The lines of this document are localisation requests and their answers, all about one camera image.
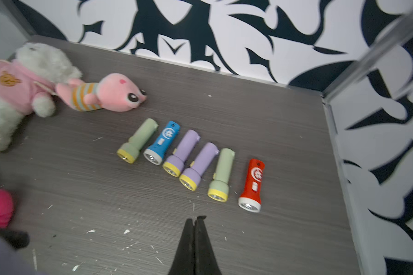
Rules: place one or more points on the red flashlight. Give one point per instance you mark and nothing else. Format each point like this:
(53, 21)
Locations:
(249, 200)

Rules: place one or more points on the blue flashlight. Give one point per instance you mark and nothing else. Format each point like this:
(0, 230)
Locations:
(155, 153)

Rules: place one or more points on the pink striped plush toy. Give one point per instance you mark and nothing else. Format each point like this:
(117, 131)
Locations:
(115, 92)

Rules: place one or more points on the purple flashlight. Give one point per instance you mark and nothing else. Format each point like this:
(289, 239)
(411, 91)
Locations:
(191, 176)
(175, 163)

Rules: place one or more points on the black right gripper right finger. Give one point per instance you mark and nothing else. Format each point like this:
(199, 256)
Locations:
(204, 258)

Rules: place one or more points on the green flashlight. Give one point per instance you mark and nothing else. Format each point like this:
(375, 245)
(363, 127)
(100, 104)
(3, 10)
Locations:
(130, 150)
(219, 188)

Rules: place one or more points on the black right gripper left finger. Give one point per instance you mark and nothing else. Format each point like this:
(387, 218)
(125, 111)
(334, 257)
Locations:
(184, 260)

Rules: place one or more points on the white teddy pink shirt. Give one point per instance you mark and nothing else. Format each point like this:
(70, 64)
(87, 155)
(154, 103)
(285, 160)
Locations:
(27, 84)

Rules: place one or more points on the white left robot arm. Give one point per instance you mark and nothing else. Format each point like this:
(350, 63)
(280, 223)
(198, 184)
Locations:
(10, 262)

